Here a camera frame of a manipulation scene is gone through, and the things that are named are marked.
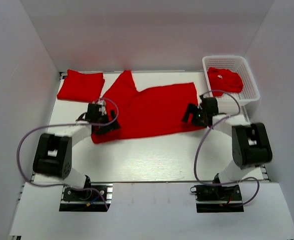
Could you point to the red t shirt in basket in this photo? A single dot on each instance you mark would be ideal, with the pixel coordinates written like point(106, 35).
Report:
point(224, 80)

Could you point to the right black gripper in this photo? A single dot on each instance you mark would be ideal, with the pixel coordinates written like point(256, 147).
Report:
point(191, 109)

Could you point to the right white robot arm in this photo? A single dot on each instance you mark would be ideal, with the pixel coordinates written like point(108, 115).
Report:
point(250, 143)

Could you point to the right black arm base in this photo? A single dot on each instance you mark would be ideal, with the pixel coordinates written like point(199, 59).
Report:
point(217, 199)

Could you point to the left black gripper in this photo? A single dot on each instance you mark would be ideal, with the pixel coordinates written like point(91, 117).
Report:
point(112, 126)

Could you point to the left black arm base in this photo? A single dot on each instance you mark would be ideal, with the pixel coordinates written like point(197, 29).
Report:
point(86, 201)

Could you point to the folded red t shirt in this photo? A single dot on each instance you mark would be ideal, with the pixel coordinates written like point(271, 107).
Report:
point(81, 87)

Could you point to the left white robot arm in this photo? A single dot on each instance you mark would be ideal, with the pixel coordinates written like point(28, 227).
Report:
point(53, 156)

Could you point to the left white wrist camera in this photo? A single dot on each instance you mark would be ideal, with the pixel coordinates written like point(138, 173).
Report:
point(101, 105)

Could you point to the white plastic basket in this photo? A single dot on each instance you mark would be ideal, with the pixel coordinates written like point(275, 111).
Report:
point(236, 64)

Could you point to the red t shirt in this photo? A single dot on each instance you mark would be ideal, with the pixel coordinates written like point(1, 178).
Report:
point(81, 87)
point(152, 112)
point(224, 80)

